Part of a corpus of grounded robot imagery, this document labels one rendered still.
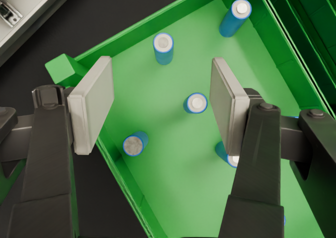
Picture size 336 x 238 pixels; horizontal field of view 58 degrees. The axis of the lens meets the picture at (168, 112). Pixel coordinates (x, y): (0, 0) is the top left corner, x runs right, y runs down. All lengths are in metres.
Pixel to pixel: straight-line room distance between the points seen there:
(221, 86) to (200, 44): 0.18
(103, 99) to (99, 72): 0.02
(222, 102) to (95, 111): 0.06
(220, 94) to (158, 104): 0.17
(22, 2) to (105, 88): 0.44
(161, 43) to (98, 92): 0.12
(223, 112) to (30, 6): 0.49
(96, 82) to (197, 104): 0.12
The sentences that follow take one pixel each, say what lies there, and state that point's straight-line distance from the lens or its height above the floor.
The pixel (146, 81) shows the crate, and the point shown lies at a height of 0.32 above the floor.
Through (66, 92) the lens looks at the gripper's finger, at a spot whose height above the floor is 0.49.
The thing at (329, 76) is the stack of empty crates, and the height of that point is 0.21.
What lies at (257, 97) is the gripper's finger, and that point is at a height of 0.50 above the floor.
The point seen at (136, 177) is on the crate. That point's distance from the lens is 0.33.
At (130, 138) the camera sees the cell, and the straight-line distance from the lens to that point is 0.26.
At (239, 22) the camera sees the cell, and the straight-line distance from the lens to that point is 0.29.
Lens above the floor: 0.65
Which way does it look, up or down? 90 degrees down
